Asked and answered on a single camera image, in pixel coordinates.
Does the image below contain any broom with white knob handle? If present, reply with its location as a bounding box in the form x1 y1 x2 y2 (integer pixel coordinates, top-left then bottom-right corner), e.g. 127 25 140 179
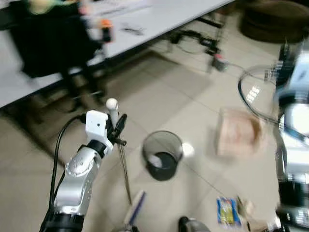
105 98 147 228

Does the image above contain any black mesh wastebasket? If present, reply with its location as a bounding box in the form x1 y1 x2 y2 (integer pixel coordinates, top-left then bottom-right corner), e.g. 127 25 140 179
142 130 184 182

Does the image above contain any orange black tool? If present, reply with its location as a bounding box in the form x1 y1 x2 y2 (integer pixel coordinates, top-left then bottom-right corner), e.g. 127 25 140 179
100 18 113 44

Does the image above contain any black office chair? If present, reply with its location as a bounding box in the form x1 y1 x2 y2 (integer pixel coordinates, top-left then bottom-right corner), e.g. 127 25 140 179
9 0 108 108

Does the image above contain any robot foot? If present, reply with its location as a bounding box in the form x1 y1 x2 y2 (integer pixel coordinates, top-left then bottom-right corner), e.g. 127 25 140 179
178 216 212 232

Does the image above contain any brown cardboard box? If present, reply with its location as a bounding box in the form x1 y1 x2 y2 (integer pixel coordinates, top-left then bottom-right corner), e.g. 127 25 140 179
214 108 267 158

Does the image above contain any blue yellow snack packet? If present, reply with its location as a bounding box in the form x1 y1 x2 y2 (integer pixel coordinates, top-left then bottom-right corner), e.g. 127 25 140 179
216 197 242 227

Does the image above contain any round brown ottoman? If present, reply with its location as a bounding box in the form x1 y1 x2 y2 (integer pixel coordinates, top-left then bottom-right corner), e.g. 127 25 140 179
239 0 309 45

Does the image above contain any crumpled beige paper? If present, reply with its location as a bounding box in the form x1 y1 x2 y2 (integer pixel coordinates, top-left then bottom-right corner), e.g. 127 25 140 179
236 195 278 232

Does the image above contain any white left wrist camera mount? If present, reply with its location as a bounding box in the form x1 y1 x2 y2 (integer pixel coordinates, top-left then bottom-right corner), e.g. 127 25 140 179
85 110 110 148

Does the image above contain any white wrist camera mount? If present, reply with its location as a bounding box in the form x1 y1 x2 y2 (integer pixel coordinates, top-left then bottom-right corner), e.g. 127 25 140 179
85 110 110 148
276 41 309 95

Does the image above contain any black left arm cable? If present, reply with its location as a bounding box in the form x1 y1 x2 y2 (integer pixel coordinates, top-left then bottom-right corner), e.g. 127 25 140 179
47 115 88 216

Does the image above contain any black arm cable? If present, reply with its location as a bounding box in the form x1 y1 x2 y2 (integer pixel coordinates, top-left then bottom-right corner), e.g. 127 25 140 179
237 67 281 124
47 115 88 216

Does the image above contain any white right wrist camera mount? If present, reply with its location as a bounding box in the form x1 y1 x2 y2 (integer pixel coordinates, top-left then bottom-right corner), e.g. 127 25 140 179
276 41 309 95

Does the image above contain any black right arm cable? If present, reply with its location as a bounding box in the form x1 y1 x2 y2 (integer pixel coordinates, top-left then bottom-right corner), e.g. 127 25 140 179
237 67 281 124

